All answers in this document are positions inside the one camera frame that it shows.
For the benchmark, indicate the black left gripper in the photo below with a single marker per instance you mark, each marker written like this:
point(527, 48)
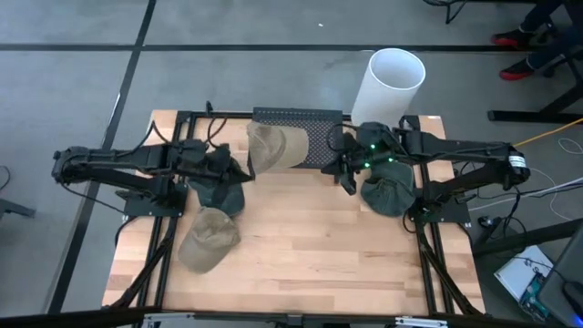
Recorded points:
point(209, 157)

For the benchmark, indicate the dark green baseball cap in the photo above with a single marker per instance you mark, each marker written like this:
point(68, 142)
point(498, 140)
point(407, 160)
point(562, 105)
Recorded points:
point(218, 198)
point(387, 193)

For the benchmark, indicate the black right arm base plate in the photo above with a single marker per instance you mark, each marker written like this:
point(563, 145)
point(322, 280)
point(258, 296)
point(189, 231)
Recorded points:
point(451, 214)

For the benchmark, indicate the person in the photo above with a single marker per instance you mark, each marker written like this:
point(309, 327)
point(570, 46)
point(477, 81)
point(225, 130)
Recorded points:
point(553, 50)

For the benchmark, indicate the grey chair leg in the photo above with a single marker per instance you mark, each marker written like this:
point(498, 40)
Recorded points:
point(16, 208)

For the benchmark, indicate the beige baseball cap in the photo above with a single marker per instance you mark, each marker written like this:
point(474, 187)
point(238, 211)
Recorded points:
point(207, 241)
point(278, 148)

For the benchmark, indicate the white box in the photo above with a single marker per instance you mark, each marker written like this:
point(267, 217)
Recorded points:
point(519, 271)

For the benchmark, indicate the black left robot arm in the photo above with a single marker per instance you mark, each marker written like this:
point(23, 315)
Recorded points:
point(114, 157)

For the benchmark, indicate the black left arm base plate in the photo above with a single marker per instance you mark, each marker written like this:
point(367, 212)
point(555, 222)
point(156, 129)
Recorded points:
point(150, 207)

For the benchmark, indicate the green circuit board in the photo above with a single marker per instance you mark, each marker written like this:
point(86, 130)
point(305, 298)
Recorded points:
point(535, 298)

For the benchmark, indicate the black desk foot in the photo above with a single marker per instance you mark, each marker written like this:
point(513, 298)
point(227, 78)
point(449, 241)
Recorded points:
point(524, 116)

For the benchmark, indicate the black perforated metal stand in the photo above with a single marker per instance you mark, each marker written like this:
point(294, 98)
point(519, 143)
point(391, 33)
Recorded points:
point(323, 136)

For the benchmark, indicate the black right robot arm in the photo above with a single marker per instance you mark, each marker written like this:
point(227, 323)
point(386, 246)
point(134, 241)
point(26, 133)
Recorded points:
point(455, 148)

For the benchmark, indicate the black chair base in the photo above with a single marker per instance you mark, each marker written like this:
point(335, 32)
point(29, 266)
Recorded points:
point(451, 9)

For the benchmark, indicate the silver aluminium bracket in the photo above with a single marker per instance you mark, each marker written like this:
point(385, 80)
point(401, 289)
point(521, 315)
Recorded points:
point(157, 321)
point(421, 322)

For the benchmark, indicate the black desk leg bar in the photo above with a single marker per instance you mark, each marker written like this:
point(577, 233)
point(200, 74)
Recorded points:
point(528, 237)

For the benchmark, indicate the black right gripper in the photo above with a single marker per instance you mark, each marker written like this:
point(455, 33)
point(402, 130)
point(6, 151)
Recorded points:
point(355, 159)

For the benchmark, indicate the white shade lamp, wooden base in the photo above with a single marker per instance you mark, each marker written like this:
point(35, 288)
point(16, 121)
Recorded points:
point(387, 91)

